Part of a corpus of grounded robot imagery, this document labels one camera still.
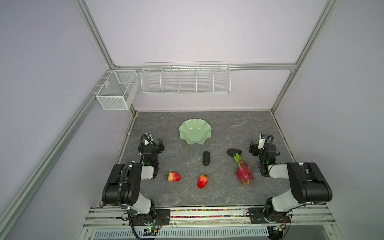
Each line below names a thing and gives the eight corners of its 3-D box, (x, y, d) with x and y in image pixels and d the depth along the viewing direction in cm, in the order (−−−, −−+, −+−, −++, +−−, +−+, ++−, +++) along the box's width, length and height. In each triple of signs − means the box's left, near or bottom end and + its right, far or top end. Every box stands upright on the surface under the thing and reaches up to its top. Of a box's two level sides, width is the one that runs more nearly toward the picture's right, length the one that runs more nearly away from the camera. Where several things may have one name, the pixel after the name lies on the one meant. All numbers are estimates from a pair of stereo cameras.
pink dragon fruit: (237, 186, 85) (240, 182, 79) (233, 159, 96) (235, 153, 90) (251, 186, 85) (255, 182, 79) (245, 159, 96) (248, 153, 90)
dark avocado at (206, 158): (202, 166, 93) (202, 163, 90) (202, 154, 99) (202, 151, 96) (210, 166, 93) (210, 163, 90) (209, 154, 99) (210, 151, 96)
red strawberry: (195, 184, 86) (195, 181, 82) (203, 175, 90) (204, 171, 86) (202, 190, 84) (202, 188, 80) (210, 180, 88) (210, 177, 84)
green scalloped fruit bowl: (176, 139, 106) (175, 134, 102) (187, 119, 118) (186, 114, 114) (205, 148, 101) (205, 144, 97) (213, 127, 113) (214, 122, 109)
